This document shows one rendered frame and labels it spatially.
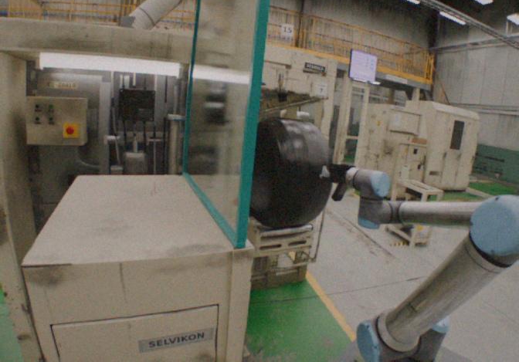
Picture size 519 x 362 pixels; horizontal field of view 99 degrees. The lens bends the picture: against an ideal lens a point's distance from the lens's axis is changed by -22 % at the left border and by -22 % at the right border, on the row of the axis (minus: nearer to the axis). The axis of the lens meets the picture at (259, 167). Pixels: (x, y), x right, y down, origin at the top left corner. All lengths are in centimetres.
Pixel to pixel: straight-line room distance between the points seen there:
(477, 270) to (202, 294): 57
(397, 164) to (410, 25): 1040
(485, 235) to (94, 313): 75
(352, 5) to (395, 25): 250
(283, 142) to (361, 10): 1259
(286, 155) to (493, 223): 90
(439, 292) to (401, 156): 531
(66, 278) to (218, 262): 26
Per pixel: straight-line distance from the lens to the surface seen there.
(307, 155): 130
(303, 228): 156
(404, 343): 100
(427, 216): 100
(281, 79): 171
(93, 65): 132
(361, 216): 109
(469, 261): 71
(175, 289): 53
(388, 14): 1458
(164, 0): 159
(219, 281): 54
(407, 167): 620
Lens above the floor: 152
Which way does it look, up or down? 12 degrees down
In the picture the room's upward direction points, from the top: 6 degrees clockwise
